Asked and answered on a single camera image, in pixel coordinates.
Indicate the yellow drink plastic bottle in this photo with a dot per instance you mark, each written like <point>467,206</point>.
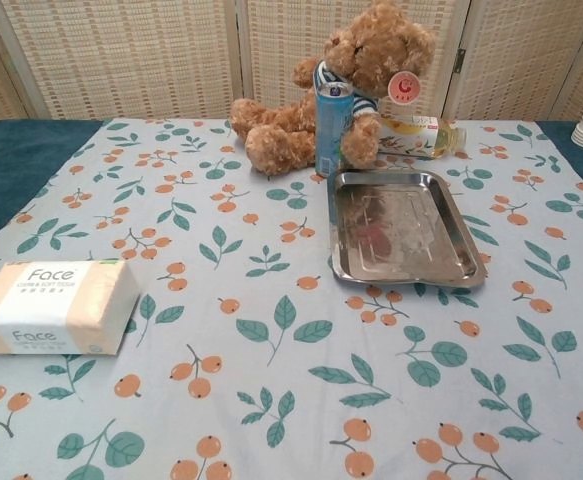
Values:
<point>421,135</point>

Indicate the white beige Face tissue pack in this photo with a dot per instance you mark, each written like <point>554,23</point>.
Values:
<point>51,305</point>

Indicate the floral fruit print tablecloth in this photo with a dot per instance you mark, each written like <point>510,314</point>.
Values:
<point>291,375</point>

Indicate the small metal screen hinge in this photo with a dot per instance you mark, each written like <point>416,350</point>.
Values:
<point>459,62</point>

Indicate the light blue drink can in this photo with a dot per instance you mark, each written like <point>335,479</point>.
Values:
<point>330,135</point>

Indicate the brown plush teddy bear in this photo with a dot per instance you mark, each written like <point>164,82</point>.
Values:
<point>281,130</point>

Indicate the teal plush table cover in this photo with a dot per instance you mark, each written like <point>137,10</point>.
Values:
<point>11,160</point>

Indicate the round pink paper tag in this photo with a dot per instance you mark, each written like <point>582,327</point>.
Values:
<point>403,87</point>

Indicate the stainless steel rectangular tray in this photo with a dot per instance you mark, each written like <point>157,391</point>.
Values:
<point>401,230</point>

